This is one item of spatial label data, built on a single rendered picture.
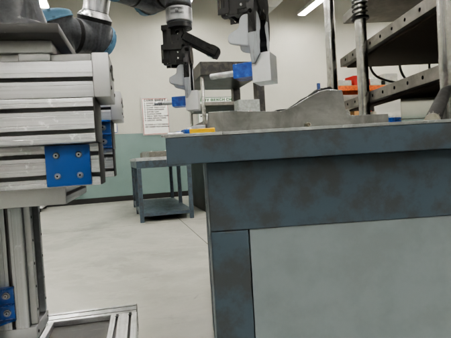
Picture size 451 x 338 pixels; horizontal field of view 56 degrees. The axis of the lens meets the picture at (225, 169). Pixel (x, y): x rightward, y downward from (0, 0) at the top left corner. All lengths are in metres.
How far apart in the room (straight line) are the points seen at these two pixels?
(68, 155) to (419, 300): 0.70
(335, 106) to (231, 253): 0.74
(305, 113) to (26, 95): 0.69
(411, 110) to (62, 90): 1.41
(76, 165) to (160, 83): 7.73
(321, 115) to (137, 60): 7.61
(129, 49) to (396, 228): 8.27
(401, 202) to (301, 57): 9.02
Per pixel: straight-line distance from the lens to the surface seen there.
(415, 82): 1.80
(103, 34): 1.56
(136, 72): 8.63
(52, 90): 0.92
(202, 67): 5.90
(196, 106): 1.20
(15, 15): 0.96
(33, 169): 0.96
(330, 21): 2.66
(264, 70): 0.81
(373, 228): 0.60
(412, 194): 0.61
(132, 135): 8.46
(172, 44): 1.23
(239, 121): 1.16
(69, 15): 1.52
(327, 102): 1.21
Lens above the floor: 0.77
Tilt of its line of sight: 2 degrees down
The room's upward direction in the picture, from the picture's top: 3 degrees counter-clockwise
